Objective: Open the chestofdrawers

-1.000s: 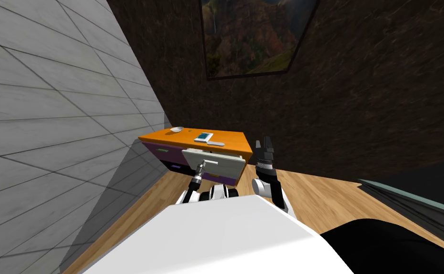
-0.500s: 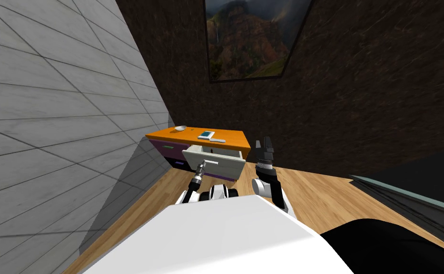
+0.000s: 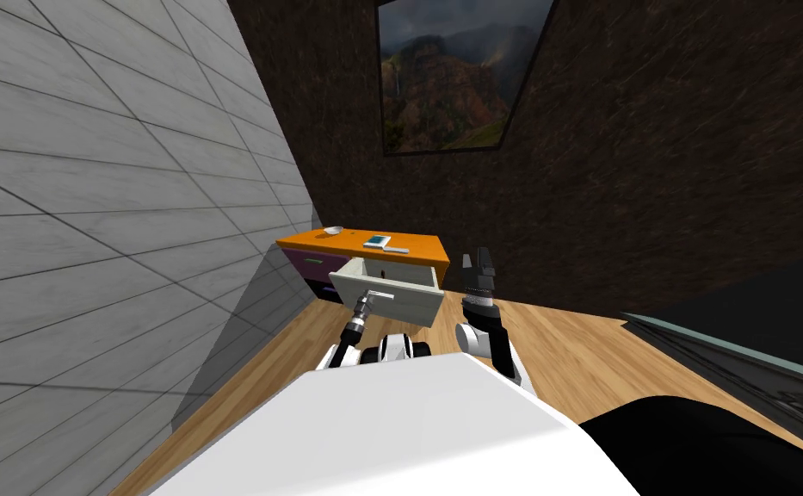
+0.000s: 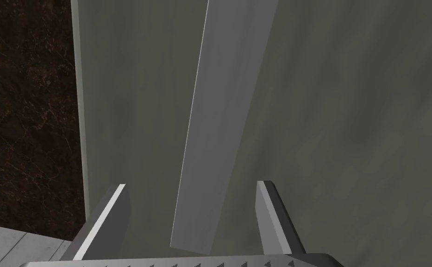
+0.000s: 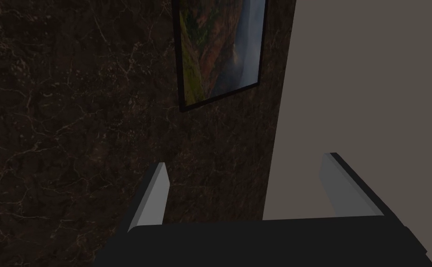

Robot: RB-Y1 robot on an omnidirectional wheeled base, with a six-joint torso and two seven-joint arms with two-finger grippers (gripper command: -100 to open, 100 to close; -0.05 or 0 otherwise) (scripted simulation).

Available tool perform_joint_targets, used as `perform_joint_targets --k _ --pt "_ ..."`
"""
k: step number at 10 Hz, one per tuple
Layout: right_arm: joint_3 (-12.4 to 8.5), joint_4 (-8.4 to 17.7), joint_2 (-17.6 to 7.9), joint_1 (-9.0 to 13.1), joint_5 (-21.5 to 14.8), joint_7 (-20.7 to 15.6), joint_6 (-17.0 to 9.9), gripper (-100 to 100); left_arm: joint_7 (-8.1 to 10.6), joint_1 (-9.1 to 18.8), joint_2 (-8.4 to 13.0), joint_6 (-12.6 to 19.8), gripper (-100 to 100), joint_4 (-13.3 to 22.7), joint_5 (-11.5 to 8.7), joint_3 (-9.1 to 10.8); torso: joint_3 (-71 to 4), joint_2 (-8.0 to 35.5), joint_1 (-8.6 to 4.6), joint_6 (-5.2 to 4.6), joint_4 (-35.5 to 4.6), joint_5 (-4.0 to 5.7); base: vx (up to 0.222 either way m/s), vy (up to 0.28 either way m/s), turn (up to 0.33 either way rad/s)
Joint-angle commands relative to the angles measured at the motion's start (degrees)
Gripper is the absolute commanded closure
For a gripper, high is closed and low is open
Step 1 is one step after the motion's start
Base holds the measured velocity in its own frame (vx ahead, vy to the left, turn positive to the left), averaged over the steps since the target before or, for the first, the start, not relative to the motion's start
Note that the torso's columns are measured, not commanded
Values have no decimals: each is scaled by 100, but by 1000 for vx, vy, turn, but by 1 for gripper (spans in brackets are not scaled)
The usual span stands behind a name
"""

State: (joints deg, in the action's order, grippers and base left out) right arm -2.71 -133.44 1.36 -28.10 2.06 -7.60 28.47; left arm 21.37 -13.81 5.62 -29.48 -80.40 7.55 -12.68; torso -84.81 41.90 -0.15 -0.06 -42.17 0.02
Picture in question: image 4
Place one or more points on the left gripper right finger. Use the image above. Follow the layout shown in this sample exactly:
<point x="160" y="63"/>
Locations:
<point x="275" y="222"/>

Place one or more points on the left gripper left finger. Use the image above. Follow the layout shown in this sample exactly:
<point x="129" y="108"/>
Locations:
<point x="106" y="222"/>

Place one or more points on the grey-green cupboard door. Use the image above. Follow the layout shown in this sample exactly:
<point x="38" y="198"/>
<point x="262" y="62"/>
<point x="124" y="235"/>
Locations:
<point x="349" y="129"/>

